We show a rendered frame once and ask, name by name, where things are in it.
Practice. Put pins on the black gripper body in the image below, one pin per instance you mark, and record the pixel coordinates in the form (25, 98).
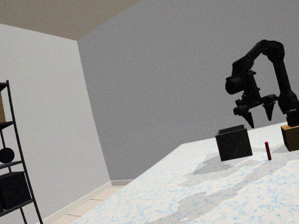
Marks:
(253, 100)

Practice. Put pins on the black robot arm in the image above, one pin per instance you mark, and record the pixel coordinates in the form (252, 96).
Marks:
(243, 77)

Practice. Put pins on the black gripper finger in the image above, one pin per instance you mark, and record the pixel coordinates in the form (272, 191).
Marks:
(269, 109)
(248, 117)

